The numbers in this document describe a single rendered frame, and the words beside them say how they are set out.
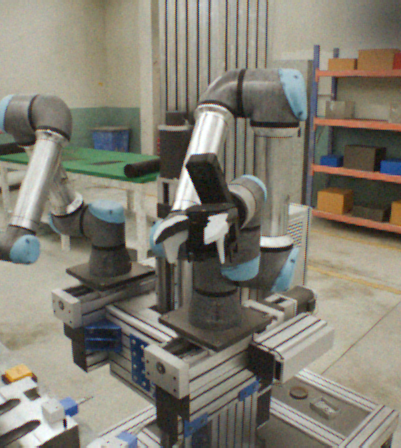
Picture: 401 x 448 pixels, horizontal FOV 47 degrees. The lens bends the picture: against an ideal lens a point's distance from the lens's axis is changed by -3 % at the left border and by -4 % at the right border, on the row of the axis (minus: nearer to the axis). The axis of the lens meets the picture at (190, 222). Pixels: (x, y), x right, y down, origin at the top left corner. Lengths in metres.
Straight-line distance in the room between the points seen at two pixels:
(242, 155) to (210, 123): 0.40
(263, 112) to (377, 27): 5.15
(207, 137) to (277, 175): 0.19
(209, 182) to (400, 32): 5.45
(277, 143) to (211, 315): 0.46
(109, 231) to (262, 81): 0.74
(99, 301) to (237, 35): 0.92
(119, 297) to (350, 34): 5.17
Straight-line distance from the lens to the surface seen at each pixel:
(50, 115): 1.34
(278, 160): 1.11
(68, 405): 1.25
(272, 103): 1.09
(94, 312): 1.60
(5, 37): 8.30
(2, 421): 1.27
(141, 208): 4.11
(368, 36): 6.22
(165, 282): 1.53
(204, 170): 0.71
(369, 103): 6.16
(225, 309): 1.24
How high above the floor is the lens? 1.64
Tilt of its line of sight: 16 degrees down
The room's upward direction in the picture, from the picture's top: straight up
